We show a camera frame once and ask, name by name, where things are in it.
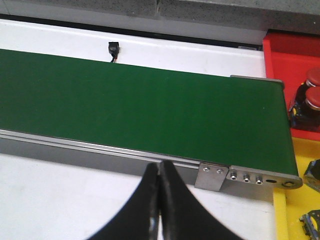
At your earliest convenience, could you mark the red mushroom push button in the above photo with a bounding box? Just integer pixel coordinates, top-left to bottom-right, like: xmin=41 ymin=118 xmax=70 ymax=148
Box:
xmin=288 ymin=86 xmax=320 ymax=132
xmin=296 ymin=67 xmax=320 ymax=102

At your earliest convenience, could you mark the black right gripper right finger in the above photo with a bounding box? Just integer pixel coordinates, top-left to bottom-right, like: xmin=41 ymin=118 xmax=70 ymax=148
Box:
xmin=159 ymin=160 xmax=241 ymax=240

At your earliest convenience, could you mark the yellow mushroom push button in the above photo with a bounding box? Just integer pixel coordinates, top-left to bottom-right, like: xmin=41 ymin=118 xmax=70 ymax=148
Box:
xmin=299 ymin=209 xmax=320 ymax=240
xmin=303 ymin=159 xmax=320 ymax=192

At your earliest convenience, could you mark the yellow plastic tray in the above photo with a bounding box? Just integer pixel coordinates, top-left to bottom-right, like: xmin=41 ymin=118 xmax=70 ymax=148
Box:
xmin=273 ymin=137 xmax=320 ymax=240

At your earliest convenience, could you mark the small black sensor block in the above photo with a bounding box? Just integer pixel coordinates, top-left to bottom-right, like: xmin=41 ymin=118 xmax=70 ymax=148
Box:
xmin=108 ymin=41 xmax=120 ymax=63

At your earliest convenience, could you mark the grey stone counter slab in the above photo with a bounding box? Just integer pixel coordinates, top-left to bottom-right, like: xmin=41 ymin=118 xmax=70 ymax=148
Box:
xmin=0 ymin=0 xmax=320 ymax=35

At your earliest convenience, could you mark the green conveyor belt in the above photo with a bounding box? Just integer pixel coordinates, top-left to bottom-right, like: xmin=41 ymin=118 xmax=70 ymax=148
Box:
xmin=0 ymin=49 xmax=303 ymax=193

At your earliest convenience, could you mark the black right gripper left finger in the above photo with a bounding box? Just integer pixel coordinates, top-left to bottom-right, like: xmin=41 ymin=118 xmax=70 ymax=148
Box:
xmin=89 ymin=163 xmax=159 ymax=240

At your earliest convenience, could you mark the red plastic tray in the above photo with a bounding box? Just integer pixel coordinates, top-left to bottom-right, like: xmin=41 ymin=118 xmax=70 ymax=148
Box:
xmin=263 ymin=32 xmax=320 ymax=141

